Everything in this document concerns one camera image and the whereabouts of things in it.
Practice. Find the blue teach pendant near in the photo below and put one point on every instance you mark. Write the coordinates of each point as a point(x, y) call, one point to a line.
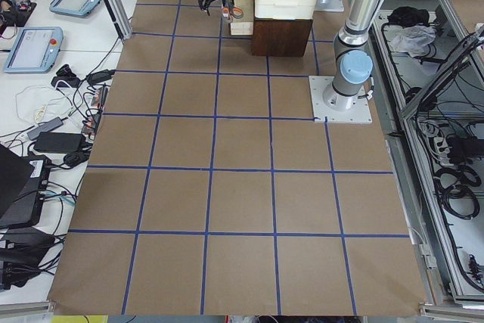
point(35, 50)

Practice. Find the light wooden drawer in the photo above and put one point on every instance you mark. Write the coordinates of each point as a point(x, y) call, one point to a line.
point(243, 26)

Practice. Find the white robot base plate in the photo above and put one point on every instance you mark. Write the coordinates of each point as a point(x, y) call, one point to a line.
point(330, 107)

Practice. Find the crumpled white cloth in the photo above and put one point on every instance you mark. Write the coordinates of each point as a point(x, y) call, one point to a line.
point(414, 40)

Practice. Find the black power adapter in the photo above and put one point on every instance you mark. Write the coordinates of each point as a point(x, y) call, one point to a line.
point(58, 142)

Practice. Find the black laptop computer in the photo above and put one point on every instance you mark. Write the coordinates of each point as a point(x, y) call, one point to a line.
point(23, 181)

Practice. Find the grey orange scissors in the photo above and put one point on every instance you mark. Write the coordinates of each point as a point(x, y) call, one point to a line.
point(230, 12)

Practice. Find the dark brown wooden cabinet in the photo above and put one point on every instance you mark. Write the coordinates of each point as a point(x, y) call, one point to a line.
point(280, 38)

